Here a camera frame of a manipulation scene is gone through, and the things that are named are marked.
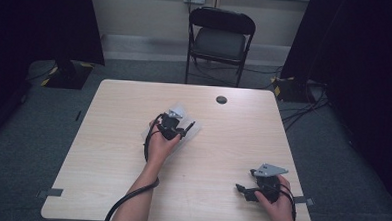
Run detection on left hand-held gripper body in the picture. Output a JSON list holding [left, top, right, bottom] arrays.
[[155, 108, 187, 141]]

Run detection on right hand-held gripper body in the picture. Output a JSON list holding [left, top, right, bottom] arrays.
[[248, 162, 290, 206]]

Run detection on person's left hand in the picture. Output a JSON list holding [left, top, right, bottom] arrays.
[[145, 119, 185, 174]]

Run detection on person's right hand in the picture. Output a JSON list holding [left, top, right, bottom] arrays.
[[252, 173, 299, 221]]

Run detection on black table grommet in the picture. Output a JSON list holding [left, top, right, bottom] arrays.
[[214, 94, 229, 106]]

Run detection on grey tape strip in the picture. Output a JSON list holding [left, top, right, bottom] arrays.
[[293, 195, 315, 207], [36, 187, 64, 200]]

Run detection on black folding chair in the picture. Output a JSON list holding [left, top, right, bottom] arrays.
[[183, 5, 257, 89]]

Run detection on black stand base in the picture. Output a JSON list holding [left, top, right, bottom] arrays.
[[269, 75, 321, 105], [40, 58, 96, 91]]

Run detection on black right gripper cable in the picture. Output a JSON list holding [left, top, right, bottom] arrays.
[[276, 183, 299, 221]]

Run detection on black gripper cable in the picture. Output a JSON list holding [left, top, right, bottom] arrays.
[[276, 183, 299, 221], [103, 110, 168, 221]]

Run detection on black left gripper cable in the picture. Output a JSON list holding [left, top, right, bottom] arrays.
[[103, 110, 168, 221]]

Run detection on black floor cables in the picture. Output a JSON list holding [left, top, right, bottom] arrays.
[[277, 81, 331, 134]]

